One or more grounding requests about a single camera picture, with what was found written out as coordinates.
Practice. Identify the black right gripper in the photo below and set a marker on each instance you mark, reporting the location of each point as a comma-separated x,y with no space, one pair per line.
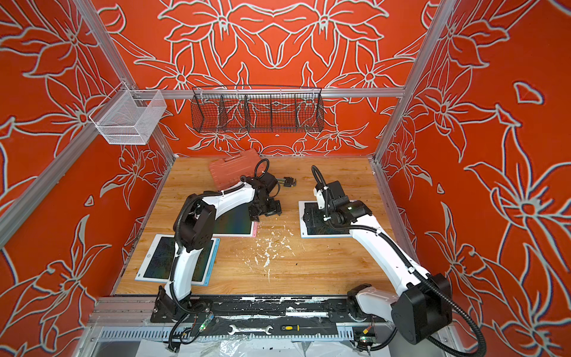
330,221

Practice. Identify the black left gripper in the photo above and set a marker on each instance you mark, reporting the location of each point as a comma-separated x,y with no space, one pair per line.
273,210

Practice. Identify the blue framed tablet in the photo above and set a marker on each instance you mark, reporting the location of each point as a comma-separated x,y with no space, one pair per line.
312,224
158,261

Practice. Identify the pink framed writing tablet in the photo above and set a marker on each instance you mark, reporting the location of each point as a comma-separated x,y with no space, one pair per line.
235,223

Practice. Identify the blue framed front tablet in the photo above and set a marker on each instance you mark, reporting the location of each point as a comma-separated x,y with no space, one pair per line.
158,261

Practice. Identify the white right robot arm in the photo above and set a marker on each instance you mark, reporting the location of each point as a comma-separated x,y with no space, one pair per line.
423,304

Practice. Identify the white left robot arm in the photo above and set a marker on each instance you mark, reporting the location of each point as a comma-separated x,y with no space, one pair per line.
194,226

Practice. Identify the red plastic tool case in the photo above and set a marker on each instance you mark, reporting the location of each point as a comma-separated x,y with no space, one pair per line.
227,172

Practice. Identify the silver open-end wrench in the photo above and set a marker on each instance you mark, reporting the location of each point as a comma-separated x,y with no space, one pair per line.
235,329

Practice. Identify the black wire wall basket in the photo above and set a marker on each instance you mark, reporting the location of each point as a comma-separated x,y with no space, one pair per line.
257,109

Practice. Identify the yellow handled screwdriver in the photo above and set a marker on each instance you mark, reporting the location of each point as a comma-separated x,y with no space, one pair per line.
298,328

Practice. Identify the clear plastic wall bin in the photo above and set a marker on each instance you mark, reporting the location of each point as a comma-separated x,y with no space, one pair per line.
129,117

